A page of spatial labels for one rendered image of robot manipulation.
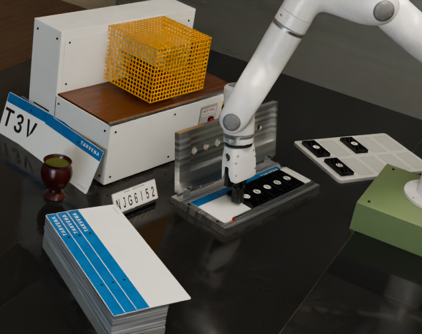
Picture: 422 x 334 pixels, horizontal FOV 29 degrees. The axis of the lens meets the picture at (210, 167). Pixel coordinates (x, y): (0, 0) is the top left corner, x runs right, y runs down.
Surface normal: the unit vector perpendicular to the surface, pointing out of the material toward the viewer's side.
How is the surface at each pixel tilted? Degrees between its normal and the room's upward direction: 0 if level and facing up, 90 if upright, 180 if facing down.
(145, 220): 0
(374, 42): 90
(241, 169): 76
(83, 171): 69
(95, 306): 90
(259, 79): 40
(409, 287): 0
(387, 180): 0
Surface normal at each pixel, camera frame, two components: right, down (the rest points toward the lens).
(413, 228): -0.44, 0.35
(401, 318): 0.16, -0.87
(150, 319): 0.50, 0.47
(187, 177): 0.76, 0.24
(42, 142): -0.60, -0.11
